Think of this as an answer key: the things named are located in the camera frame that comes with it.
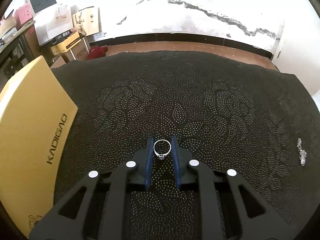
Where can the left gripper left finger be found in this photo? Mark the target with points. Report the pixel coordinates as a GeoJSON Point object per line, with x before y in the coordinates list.
{"type": "Point", "coordinates": [98, 206]}

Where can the tan paper shopping bag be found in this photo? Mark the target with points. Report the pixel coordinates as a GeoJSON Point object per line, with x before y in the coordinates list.
{"type": "Point", "coordinates": [86, 21]}

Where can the pink box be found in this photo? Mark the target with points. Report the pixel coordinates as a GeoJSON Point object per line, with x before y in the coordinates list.
{"type": "Point", "coordinates": [23, 15]}

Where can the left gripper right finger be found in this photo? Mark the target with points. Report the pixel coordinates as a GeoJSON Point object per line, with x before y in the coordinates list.
{"type": "Point", "coordinates": [226, 206]}

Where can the red cloth on floor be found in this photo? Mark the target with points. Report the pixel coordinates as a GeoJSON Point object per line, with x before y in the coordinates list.
{"type": "Point", "coordinates": [96, 52]}

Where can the white paper shopping bag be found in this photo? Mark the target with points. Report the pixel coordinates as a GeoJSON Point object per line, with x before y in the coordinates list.
{"type": "Point", "coordinates": [52, 21]}

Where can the dark wooden desk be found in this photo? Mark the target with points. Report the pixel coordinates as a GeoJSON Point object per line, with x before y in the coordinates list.
{"type": "Point", "coordinates": [22, 48]}

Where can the yellow black flat box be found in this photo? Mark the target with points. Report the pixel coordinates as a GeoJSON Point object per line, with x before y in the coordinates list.
{"type": "Point", "coordinates": [66, 44]}

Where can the yellow Kadigao box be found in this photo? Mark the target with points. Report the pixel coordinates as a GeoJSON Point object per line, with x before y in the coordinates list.
{"type": "Point", "coordinates": [36, 117]}

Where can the brown cardboard carton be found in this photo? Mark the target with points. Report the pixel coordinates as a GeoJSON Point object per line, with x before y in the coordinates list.
{"type": "Point", "coordinates": [78, 52]}

